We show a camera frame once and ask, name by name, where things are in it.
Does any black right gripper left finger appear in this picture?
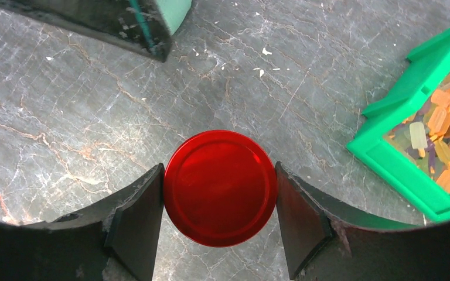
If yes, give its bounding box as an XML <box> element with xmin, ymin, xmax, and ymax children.
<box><xmin>0</xmin><ymin>164</ymin><xmax>165</xmax><ymax>280</ymax></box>

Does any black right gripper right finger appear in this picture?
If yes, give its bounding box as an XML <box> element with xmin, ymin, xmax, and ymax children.
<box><xmin>275</xmin><ymin>163</ymin><xmax>450</xmax><ymax>280</ymax></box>

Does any green plastic candy bin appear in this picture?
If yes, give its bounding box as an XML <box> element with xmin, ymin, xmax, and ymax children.
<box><xmin>347</xmin><ymin>28</ymin><xmax>450</xmax><ymax>222</ymax></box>

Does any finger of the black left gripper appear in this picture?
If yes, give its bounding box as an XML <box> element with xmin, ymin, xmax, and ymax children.
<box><xmin>0</xmin><ymin>0</ymin><xmax>172</xmax><ymax>62</ymax></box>

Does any mint green tube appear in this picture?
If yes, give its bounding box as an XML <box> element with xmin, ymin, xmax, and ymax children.
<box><xmin>156</xmin><ymin>0</ymin><xmax>192</xmax><ymax>35</ymax></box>

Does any red jar lid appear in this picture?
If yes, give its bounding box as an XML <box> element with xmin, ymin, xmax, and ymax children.
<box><xmin>163</xmin><ymin>130</ymin><xmax>278</xmax><ymax>248</ymax></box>

